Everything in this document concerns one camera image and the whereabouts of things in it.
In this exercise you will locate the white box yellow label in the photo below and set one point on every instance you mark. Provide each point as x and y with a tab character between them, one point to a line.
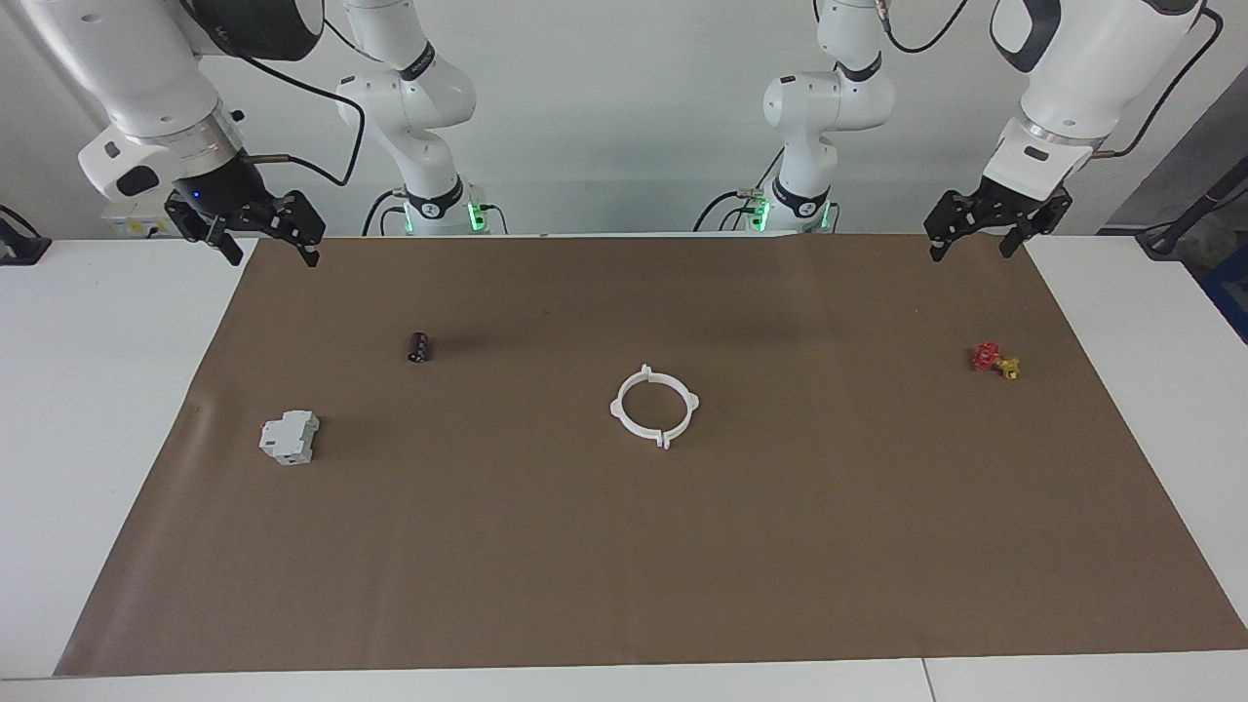
136	222

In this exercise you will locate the black cylindrical capacitor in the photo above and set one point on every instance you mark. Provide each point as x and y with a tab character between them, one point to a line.
420	348

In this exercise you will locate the white Franka right robot arm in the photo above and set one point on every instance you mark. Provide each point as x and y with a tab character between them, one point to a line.
127	68

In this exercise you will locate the black tripod stand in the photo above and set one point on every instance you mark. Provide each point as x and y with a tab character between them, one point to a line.
1185	219

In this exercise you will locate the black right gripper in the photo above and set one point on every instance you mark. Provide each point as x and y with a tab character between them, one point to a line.
224	190

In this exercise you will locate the blue box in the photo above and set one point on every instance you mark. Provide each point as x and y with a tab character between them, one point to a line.
1230	302

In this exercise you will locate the white half pipe clamp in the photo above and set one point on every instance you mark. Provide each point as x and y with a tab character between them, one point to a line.
618	408
689	409

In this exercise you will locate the black stand foot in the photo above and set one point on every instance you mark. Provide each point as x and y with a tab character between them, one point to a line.
24	249

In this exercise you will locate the brown paper table mat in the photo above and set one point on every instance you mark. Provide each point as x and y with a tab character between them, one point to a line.
624	565

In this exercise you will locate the white Franka left robot arm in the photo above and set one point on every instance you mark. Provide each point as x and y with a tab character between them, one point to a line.
1082	68

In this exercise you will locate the white circuit breaker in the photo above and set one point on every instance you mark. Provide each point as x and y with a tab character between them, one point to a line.
290	439

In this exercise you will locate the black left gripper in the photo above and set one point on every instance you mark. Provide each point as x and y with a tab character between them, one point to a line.
1014	203

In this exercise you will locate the red handwheel brass valve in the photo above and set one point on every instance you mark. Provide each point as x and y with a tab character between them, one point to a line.
989	359

